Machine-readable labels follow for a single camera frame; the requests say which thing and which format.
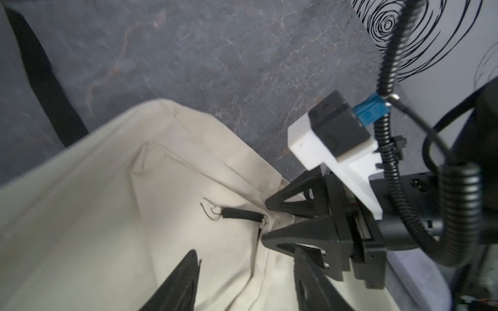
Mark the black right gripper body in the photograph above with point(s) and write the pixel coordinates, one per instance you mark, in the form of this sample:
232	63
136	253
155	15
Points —
361	244

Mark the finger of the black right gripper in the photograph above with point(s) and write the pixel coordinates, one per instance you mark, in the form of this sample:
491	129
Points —
318	237
304	197

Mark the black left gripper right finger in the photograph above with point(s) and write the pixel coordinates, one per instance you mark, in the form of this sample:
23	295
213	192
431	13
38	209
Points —
313	290

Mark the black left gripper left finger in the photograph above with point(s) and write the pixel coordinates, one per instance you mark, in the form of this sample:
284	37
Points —
179	290

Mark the purple pencil case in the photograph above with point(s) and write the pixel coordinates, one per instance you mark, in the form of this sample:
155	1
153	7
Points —
422	279

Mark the cream canvas backpack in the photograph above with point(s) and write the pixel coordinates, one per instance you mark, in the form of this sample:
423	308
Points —
103	225

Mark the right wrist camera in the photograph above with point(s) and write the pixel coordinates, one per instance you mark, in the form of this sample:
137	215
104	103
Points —
331	134

